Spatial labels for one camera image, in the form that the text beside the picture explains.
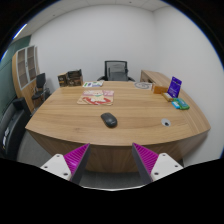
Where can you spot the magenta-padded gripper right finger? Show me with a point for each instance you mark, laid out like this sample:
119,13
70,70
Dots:
148,160

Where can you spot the round grey disc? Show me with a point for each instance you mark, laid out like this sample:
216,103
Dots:
143,85

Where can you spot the small black visitor chair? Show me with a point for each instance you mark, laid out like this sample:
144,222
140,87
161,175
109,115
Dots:
40,83

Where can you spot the blue pack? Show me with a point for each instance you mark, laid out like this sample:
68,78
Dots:
175,105

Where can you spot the grey backpack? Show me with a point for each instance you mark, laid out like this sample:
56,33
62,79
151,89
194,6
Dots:
117,72

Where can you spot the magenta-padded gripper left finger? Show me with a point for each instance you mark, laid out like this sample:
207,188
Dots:
75,160

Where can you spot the black computer mouse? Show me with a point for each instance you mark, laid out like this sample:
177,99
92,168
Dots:
109,120

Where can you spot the pink cartoon print mouse pad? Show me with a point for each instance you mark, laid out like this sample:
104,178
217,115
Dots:
96,97

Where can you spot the green pack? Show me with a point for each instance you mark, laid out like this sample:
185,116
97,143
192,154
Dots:
182,104

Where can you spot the orange-brown box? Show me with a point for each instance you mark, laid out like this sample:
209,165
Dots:
160,89

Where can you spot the wooden side desk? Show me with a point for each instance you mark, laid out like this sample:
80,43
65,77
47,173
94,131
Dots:
151,76

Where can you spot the wooden glass-door shelf cabinet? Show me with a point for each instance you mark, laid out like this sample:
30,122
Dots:
20,71

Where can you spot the small brown cardboard box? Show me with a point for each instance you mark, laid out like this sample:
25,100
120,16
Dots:
62,80

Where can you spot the white sheet with green purple print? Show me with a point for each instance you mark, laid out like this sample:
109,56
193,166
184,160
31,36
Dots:
92,84

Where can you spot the small yellow box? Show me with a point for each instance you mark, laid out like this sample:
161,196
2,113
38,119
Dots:
167,97

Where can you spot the purple standing sign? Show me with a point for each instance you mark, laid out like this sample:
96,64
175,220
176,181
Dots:
174,87

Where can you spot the black mesh office chair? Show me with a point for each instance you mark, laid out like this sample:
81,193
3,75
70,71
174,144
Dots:
106,69

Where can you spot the black cardboard box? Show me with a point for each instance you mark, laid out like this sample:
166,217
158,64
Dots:
74,74

